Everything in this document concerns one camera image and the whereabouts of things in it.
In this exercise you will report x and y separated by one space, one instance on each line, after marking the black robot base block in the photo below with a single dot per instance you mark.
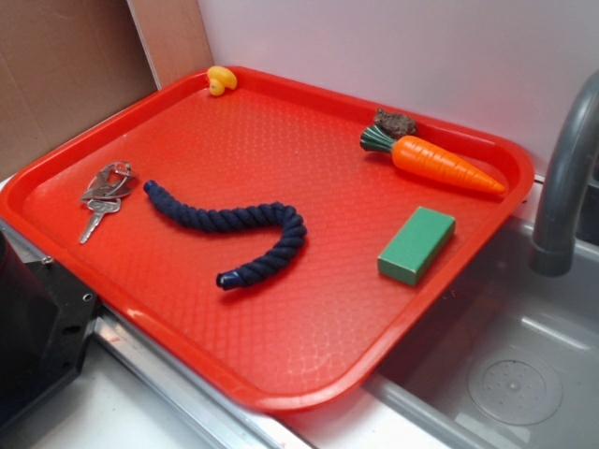
47 316

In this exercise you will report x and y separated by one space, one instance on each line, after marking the red plastic tray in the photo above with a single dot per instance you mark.
317 329

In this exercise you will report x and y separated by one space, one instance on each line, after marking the green wooden block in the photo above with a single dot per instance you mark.
410 253

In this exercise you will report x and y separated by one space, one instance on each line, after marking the orange plastic toy carrot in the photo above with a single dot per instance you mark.
419 157

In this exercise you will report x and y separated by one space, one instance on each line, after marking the small brown toy frog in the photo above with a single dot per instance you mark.
395 124

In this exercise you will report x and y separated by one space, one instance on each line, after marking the yellow rubber duck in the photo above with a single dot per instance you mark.
221 79

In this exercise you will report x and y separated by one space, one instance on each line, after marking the silver key bunch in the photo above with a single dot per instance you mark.
105 192

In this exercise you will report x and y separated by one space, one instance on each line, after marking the grey plastic toy sink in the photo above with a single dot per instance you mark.
505 358

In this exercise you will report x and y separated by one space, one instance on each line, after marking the grey toy faucet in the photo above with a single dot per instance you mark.
568 206

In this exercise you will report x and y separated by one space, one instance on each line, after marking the brown cardboard panel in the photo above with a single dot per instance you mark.
68 65

